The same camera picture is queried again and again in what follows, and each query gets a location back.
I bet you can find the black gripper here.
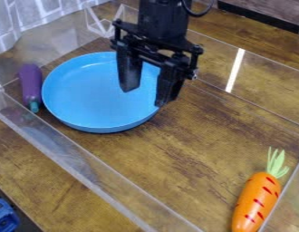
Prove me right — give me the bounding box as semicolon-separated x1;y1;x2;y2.
110;0;204;107

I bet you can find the orange toy carrot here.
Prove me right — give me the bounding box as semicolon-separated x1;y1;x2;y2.
230;148;289;232

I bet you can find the blue round plate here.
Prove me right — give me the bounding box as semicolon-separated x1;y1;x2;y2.
42;52;160;133

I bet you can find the purple toy eggplant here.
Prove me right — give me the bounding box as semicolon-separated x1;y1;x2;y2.
18;63;42;113

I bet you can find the dark wooden furniture edge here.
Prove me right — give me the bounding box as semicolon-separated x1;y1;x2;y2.
217;0;299;34

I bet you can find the white patterned curtain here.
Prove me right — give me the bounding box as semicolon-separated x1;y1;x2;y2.
0;0;109;53

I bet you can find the blue object at corner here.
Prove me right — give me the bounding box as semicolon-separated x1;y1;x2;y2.
0;198;19;232

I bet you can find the clear acrylic enclosure wall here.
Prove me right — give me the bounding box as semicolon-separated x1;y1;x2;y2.
0;0;299;232

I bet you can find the black braided cable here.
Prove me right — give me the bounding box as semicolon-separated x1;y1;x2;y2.
180;0;216;18

